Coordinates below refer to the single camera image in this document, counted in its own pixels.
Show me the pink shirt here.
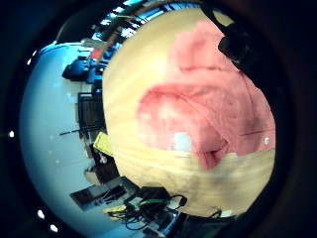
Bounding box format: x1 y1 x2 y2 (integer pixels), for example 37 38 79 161
136 19 276 172

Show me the red chair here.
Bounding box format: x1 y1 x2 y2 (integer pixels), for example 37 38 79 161
89 48 103 61

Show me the black slatted chair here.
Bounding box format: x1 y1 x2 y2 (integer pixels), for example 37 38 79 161
76 92 107 134

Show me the blue chair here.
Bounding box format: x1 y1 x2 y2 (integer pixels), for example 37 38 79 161
61 57 97 83

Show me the yellow cloth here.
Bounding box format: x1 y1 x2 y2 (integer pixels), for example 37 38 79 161
92 131 115 157

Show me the black power box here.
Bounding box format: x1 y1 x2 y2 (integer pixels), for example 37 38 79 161
138 185 171 203

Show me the dark laptop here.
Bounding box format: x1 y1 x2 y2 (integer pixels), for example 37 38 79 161
69 185 102 210

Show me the bundle of black cables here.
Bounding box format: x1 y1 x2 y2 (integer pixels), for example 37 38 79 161
107 193 189 232

